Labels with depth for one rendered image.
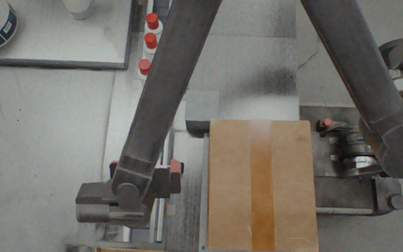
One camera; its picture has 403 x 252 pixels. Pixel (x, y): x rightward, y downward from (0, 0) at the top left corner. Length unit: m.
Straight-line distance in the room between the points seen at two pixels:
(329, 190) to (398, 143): 1.29
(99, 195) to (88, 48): 0.74
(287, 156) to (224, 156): 0.15
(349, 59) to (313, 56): 1.82
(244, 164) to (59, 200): 0.61
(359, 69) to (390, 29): 2.07
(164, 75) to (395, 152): 0.33
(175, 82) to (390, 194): 1.52
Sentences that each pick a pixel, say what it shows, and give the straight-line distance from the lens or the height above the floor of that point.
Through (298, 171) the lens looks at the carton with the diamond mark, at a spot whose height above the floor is 1.12.
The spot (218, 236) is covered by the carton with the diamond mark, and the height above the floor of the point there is 1.12.
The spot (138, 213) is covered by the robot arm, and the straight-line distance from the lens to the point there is 0.66.
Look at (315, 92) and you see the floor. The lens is 2.24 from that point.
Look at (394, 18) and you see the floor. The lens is 2.65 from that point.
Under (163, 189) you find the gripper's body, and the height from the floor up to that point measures 1.24.
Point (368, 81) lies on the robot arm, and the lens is 0.54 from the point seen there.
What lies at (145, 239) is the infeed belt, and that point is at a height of 0.88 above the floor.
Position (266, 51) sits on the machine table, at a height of 0.83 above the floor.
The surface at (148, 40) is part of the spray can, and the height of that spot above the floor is 1.08.
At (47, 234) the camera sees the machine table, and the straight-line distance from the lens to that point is 1.24.
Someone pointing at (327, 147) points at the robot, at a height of 0.26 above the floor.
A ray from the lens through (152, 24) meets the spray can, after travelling 1.08.
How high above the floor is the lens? 1.98
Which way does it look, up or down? 72 degrees down
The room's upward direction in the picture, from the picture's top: 1 degrees counter-clockwise
